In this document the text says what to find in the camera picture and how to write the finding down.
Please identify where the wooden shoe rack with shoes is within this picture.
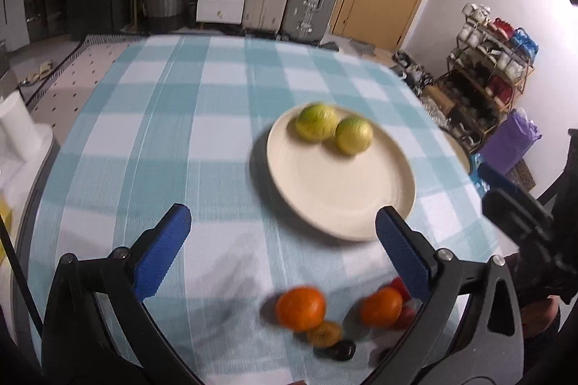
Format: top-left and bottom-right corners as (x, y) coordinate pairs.
(436, 3), (540, 151)

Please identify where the light blue plastic bag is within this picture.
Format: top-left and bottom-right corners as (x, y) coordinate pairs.
(470, 154), (491, 191)

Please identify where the black cable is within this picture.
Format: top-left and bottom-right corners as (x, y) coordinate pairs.
(0, 213), (43, 336)

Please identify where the cream round plate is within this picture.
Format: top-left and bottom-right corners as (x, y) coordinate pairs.
(266, 104), (416, 242)

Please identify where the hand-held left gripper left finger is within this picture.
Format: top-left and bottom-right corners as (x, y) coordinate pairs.
(40, 203), (204, 385)

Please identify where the pile of shoes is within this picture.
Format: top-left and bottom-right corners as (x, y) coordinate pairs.
(393, 51), (434, 92)

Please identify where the round cream stool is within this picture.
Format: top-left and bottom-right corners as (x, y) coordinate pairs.
(440, 132), (473, 175)

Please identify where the white grey laundry basket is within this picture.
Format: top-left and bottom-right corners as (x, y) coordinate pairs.
(139, 0), (188, 31)

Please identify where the white paper roll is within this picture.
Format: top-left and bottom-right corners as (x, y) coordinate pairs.
(0, 89), (55, 169)

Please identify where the green yellow citrus fruit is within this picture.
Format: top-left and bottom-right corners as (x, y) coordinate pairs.
(335, 116), (375, 155)
(296, 102), (339, 142)

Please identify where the yellow brown small fruit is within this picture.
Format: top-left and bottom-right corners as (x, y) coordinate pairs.
(307, 321), (343, 347)

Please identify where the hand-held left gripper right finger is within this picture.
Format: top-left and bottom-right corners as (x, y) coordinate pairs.
(361, 206), (525, 385)

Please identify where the pair of beige slippers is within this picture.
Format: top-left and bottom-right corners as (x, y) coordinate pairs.
(22, 62), (55, 85)

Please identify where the cardboard box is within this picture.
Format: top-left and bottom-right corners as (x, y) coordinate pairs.
(427, 84), (457, 115)

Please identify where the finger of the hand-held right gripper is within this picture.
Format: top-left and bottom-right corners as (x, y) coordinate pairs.
(478, 163), (555, 242)

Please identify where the small dark patterned mat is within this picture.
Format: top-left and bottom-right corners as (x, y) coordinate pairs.
(506, 159), (536, 191)

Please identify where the patterned floor rug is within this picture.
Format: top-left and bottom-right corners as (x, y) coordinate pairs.
(9, 35), (136, 133)

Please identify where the orange mandarin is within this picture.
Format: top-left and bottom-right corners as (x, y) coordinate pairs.
(275, 286), (327, 332)
(360, 286), (404, 329)

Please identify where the purple plastic bag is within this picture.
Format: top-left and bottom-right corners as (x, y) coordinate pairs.
(479, 108), (543, 175)

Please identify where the teal white checked tablecloth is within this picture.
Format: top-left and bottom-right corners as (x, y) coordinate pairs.
(34, 35), (504, 385)

